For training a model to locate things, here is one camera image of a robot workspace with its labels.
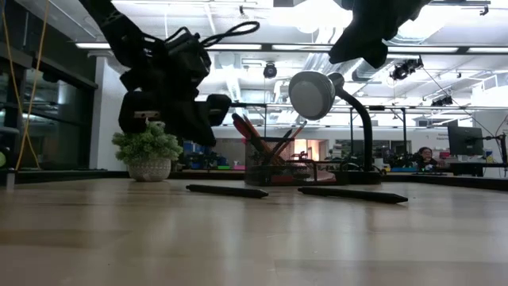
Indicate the black ceiling spotlight cluster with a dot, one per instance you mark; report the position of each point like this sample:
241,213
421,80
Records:
405,70

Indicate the black gooseneck desk lamp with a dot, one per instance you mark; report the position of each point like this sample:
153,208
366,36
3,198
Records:
311,95

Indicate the green potted plant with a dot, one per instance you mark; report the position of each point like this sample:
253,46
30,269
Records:
147,153

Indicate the person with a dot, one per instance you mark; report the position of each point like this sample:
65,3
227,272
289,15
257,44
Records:
425,155

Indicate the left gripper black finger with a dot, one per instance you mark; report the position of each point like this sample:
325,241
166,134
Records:
196,131

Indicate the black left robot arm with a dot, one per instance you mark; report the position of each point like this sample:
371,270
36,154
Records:
115,28

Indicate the black mesh desk organizer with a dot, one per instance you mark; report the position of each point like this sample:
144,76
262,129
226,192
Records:
258,171

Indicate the black computer monitor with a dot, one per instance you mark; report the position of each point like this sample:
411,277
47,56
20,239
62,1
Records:
464,141

